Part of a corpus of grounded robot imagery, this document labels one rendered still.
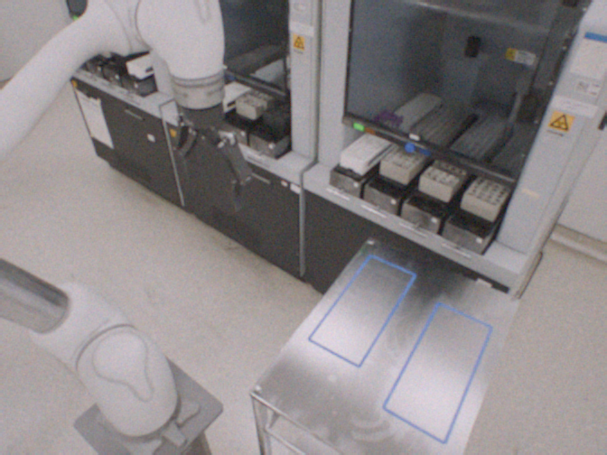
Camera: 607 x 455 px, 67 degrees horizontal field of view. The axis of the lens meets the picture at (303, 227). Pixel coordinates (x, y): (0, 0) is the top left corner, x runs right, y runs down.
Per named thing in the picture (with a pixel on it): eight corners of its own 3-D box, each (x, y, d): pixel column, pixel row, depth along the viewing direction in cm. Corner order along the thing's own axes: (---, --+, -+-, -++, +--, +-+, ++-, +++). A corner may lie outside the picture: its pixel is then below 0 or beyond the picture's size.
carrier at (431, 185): (451, 199, 153) (455, 185, 149) (448, 203, 152) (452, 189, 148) (420, 186, 159) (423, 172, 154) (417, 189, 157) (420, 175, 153)
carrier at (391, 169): (410, 182, 160) (413, 168, 156) (407, 185, 159) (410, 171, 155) (381, 171, 165) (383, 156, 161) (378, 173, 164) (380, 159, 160)
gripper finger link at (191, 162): (184, 158, 94) (182, 157, 94) (191, 185, 99) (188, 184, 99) (196, 152, 96) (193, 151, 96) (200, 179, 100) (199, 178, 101)
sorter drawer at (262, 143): (343, 89, 231) (344, 72, 225) (367, 97, 225) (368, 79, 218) (242, 153, 189) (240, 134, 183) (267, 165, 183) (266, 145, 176)
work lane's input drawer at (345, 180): (415, 114, 213) (418, 96, 206) (443, 124, 206) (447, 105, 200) (322, 190, 171) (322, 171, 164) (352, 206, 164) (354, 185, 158)
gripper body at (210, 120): (169, 100, 82) (178, 144, 88) (201, 115, 78) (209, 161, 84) (200, 85, 86) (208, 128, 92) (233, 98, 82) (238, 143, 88)
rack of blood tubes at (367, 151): (381, 134, 187) (383, 120, 183) (403, 142, 182) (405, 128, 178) (339, 167, 170) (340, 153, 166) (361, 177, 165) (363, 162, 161)
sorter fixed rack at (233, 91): (253, 85, 219) (252, 73, 215) (268, 91, 214) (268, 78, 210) (207, 109, 202) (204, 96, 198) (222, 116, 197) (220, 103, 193)
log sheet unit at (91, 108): (90, 136, 289) (71, 83, 264) (116, 152, 276) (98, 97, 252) (87, 138, 287) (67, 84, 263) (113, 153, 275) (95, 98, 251)
